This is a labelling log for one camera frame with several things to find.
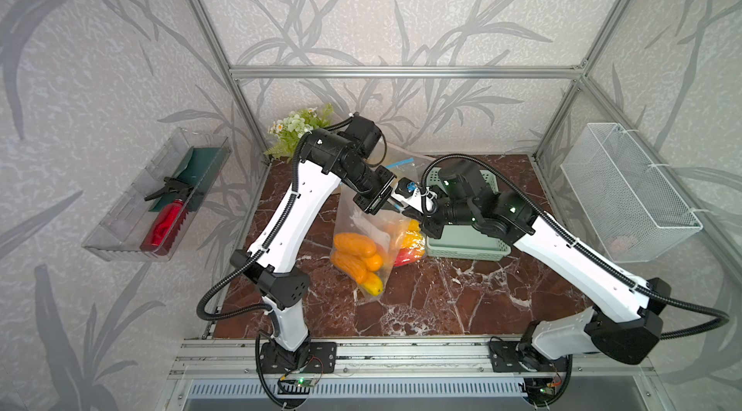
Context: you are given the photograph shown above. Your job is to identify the orange yellow mango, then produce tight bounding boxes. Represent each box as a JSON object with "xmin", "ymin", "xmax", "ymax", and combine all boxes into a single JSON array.
[{"xmin": 399, "ymin": 220, "xmax": 425, "ymax": 250}]

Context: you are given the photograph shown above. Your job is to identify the red yellow mango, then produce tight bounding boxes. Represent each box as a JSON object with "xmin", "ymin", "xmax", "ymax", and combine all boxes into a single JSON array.
[{"xmin": 394, "ymin": 248, "xmax": 425, "ymax": 267}]

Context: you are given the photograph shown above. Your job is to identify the clear zip-top bag blue zipper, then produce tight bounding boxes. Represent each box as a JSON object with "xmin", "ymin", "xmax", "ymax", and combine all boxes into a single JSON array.
[{"xmin": 384, "ymin": 151, "xmax": 429, "ymax": 267}]

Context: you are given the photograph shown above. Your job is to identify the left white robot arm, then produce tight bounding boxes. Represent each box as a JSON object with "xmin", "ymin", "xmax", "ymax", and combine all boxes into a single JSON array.
[{"xmin": 196, "ymin": 114, "xmax": 394, "ymax": 370}]

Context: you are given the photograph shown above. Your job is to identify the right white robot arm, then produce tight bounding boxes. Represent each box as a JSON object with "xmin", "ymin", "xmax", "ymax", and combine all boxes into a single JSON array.
[{"xmin": 420, "ymin": 154, "xmax": 730, "ymax": 365}]

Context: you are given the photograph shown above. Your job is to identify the green plastic basket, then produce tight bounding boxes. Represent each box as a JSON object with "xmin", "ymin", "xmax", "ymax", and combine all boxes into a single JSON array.
[{"xmin": 424, "ymin": 169, "xmax": 512, "ymax": 262}]

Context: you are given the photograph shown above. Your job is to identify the potted white flower plant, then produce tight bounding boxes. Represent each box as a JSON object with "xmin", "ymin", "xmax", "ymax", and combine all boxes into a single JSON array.
[{"xmin": 266, "ymin": 105, "xmax": 334, "ymax": 158}]

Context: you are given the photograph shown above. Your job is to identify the green book in tray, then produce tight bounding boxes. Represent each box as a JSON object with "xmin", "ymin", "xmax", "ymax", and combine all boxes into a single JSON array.
[{"xmin": 149, "ymin": 147, "xmax": 231, "ymax": 212}]

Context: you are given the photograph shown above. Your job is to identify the red black pruning shears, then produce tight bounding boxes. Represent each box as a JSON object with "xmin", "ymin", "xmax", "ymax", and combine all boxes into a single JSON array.
[{"xmin": 139, "ymin": 177, "xmax": 193, "ymax": 256}]

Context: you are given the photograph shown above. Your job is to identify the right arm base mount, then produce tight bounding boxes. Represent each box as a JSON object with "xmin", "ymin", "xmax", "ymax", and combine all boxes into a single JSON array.
[{"xmin": 487, "ymin": 337, "xmax": 568, "ymax": 374}]

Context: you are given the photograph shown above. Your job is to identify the white wire mesh basket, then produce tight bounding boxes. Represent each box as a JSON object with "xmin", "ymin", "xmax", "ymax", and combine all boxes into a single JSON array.
[{"xmin": 562, "ymin": 123, "xmax": 703, "ymax": 263}]

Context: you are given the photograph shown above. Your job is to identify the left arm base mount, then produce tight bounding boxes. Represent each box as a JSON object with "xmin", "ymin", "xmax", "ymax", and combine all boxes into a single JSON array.
[{"xmin": 257, "ymin": 341, "xmax": 338, "ymax": 373}]

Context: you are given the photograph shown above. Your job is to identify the clear wall-mounted tray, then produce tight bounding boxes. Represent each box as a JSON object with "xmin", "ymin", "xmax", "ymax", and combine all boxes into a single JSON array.
[{"xmin": 82, "ymin": 128, "xmax": 232, "ymax": 262}]

